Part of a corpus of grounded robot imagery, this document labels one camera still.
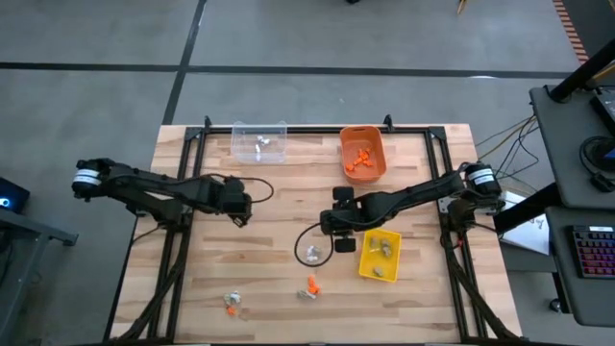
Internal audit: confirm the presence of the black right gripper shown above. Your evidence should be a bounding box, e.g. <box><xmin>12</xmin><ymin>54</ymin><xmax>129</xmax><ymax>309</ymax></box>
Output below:
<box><xmin>320</xmin><ymin>186</ymin><xmax>371</xmax><ymax>254</ymax></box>

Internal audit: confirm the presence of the yellow plastic basket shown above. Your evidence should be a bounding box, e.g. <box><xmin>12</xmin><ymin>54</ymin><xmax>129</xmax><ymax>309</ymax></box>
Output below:
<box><xmin>357</xmin><ymin>226</ymin><xmax>404</xmax><ymax>284</ymax></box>

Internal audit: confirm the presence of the clear plastic bin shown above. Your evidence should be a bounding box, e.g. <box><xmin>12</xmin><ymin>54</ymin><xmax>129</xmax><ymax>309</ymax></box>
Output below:
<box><xmin>231</xmin><ymin>121</ymin><xmax>288</xmax><ymax>165</ymax></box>

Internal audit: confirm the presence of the orange plastic bin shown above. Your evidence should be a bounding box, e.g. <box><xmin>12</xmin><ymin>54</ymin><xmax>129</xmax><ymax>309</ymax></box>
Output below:
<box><xmin>339</xmin><ymin>125</ymin><xmax>388</xmax><ymax>185</ymax></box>

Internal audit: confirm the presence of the white paper sheet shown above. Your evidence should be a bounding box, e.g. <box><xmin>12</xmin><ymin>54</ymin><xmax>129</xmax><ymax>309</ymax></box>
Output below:
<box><xmin>499</xmin><ymin>191</ymin><xmax>551</xmax><ymax>256</ymax></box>

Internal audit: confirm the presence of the black box with blue light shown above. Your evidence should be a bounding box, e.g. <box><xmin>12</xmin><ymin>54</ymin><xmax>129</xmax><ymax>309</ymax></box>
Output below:
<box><xmin>0</xmin><ymin>176</ymin><xmax>31</xmax><ymax>215</ymax></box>

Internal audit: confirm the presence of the grey desk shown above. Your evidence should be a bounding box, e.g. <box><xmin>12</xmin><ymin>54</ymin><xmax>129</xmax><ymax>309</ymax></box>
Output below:
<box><xmin>529</xmin><ymin>84</ymin><xmax>615</xmax><ymax>210</ymax></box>
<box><xmin>545</xmin><ymin>206</ymin><xmax>615</xmax><ymax>329</ymax></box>

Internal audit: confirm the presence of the backlit black keyboard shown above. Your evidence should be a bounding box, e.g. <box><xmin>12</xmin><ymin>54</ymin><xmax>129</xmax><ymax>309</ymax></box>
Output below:
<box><xmin>571</xmin><ymin>224</ymin><xmax>615</xmax><ymax>280</ymax></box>

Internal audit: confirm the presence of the black headset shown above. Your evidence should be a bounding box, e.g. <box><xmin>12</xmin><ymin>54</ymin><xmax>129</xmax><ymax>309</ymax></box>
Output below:
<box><xmin>578</xmin><ymin>135</ymin><xmax>615</xmax><ymax>194</ymax></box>

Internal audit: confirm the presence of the black metal pole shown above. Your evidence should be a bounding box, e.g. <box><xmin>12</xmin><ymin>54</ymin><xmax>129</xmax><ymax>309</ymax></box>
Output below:
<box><xmin>549</xmin><ymin>37</ymin><xmax>615</xmax><ymax>104</ymax></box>

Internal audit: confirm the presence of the black laptop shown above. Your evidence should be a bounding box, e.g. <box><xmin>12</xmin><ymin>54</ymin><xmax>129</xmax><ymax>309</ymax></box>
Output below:
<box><xmin>589</xmin><ymin>86</ymin><xmax>615</xmax><ymax>138</ymax></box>

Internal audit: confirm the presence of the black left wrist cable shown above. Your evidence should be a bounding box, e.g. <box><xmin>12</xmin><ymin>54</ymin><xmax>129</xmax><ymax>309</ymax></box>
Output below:
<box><xmin>206</xmin><ymin>173</ymin><xmax>276</xmax><ymax>206</ymax></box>

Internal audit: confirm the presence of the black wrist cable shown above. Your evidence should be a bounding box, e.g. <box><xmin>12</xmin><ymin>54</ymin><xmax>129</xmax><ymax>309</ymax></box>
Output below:
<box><xmin>206</xmin><ymin>173</ymin><xmax>276</xmax><ymax>206</ymax></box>
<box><xmin>293</xmin><ymin>221</ymin><xmax>336</xmax><ymax>268</ymax></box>

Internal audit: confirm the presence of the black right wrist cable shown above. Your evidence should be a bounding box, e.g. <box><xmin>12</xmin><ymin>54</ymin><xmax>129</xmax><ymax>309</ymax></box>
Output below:
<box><xmin>293</xmin><ymin>221</ymin><xmax>336</xmax><ymax>268</ymax></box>

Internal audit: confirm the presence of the black metal table frame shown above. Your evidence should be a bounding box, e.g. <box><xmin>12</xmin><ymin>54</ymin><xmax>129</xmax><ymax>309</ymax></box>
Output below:
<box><xmin>103</xmin><ymin>113</ymin><xmax>523</xmax><ymax>345</ymax></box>

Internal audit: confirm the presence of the black floor cable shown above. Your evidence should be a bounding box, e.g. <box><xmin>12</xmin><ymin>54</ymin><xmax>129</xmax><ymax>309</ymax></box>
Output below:
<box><xmin>475</xmin><ymin>114</ymin><xmax>542</xmax><ymax>193</ymax></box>

